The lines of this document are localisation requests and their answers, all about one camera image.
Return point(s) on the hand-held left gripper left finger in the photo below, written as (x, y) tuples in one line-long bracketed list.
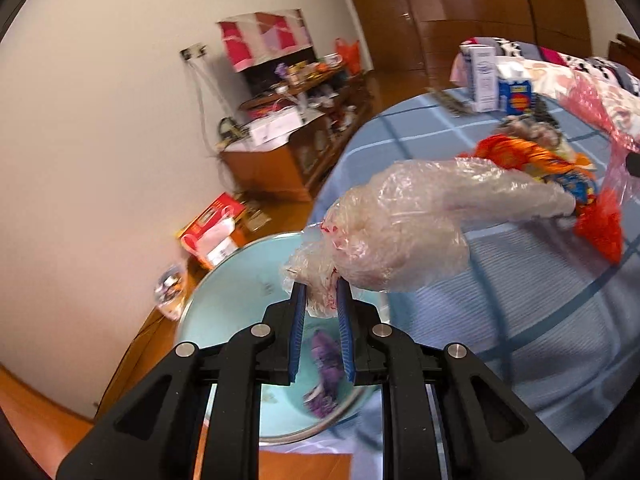
[(298, 330)]

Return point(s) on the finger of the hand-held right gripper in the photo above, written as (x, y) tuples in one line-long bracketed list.
[(633, 164)]

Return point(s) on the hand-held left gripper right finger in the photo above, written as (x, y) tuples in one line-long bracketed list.
[(344, 330)]

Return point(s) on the purple wrapper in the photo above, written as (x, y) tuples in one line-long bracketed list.
[(325, 360)]

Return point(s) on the red translucent plastic bag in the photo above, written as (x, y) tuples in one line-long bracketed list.
[(600, 225)]

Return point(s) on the light blue trash bin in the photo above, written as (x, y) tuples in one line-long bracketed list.
[(235, 280)]

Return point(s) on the grey cloth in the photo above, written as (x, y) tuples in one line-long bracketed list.
[(530, 132)]

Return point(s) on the clear plastic bag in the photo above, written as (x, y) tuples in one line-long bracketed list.
[(400, 220)]

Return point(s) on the orange snack wrapper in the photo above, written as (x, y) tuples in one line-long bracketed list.
[(510, 152)]

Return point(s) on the blue snack wrapper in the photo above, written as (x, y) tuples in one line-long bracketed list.
[(580, 190)]

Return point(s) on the dark striped knitted item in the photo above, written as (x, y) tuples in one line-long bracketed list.
[(545, 110)]

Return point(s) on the wooden headboard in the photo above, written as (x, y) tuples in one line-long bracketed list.
[(627, 50)]

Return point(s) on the white shopping bag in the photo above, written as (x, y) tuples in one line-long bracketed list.
[(215, 240)]

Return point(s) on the pink floral quilt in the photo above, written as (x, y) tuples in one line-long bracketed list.
[(550, 72)]

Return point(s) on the crumpled clear plastic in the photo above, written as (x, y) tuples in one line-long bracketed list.
[(170, 290)]

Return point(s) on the blue carton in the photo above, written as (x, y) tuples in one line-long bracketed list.
[(517, 95)]

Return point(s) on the red gift box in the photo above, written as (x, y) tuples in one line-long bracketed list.
[(215, 210)]

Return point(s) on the blue plaid tablecloth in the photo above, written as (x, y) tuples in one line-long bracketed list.
[(500, 285)]

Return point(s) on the wooden cabinet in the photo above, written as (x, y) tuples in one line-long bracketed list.
[(270, 165)]

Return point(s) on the white carton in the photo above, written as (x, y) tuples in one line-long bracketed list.
[(481, 77)]

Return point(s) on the white flat box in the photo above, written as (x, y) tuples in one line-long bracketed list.
[(272, 127)]

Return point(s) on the wooden wardrobe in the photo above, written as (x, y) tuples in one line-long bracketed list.
[(475, 5)]

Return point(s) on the black television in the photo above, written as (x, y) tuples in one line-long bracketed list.
[(257, 80)]

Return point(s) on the orange plastic bag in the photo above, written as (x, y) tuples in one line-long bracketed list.
[(348, 57)]

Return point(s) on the red white striped cloth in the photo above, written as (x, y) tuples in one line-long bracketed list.
[(265, 35)]

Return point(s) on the wall socket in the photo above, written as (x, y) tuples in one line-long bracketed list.
[(194, 52)]

